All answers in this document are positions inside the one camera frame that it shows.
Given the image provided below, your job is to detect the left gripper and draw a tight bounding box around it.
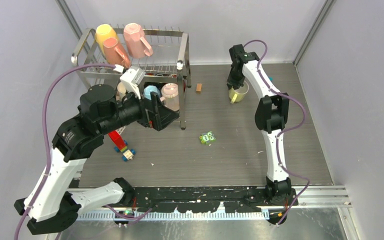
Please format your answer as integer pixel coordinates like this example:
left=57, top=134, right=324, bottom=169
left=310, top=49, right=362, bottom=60
left=98, top=83, right=179, bottom=136

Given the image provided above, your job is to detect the lime green mug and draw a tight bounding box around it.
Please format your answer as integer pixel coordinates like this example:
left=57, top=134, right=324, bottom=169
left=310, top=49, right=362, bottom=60
left=228, top=81, right=249, bottom=104

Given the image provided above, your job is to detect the pink faceted mug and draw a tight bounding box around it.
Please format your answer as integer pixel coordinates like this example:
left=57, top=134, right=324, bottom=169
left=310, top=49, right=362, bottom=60
left=123, top=22, right=154, bottom=59

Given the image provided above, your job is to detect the salmon floral mug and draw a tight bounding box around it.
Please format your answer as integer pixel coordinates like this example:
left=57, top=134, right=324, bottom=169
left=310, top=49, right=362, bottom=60
left=102, top=37, right=131, bottom=68

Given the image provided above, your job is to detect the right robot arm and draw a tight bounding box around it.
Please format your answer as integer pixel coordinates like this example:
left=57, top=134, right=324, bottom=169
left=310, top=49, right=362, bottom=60
left=226, top=44, right=297, bottom=207

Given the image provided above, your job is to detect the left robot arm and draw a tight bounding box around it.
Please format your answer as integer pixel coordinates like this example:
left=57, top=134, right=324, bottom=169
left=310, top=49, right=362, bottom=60
left=14, top=84, right=179, bottom=235

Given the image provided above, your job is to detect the steel two-tier dish rack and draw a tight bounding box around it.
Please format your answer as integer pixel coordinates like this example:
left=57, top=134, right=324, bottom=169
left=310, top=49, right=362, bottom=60
left=70, top=28, right=192, bottom=130

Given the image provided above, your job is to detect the pale pink marbled mug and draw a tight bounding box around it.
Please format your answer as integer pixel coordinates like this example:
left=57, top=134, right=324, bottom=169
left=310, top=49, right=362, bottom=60
left=161, top=83, right=180, bottom=111

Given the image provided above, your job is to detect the light blue mug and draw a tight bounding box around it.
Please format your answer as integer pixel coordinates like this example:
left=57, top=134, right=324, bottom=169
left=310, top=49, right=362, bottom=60
left=143, top=85, right=162, bottom=100

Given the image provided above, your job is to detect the small wooden block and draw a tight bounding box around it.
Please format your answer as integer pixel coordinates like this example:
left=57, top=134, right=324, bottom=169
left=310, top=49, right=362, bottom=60
left=195, top=83, right=203, bottom=94

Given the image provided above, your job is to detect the green owl toy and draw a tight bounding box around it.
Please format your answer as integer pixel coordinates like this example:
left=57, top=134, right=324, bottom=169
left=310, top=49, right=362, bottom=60
left=199, top=131, right=216, bottom=145

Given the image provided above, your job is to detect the colourful brick toy car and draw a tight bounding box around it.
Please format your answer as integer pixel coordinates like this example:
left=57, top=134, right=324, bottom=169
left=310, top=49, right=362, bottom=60
left=108, top=130, right=136, bottom=162

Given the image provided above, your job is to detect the beige patterned mug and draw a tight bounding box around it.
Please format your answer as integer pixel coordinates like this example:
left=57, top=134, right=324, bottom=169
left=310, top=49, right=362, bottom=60
left=116, top=81, right=127, bottom=101

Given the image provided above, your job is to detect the yellow cup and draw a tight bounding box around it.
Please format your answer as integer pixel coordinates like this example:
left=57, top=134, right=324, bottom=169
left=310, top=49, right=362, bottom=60
left=94, top=24, right=119, bottom=54

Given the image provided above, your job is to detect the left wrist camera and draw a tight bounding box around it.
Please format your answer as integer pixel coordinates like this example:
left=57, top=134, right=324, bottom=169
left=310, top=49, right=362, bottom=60
left=120, top=65, right=146, bottom=100

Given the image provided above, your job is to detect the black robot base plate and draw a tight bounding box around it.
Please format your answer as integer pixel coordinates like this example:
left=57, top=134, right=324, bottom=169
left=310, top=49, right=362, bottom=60
left=101, top=185, right=299, bottom=215

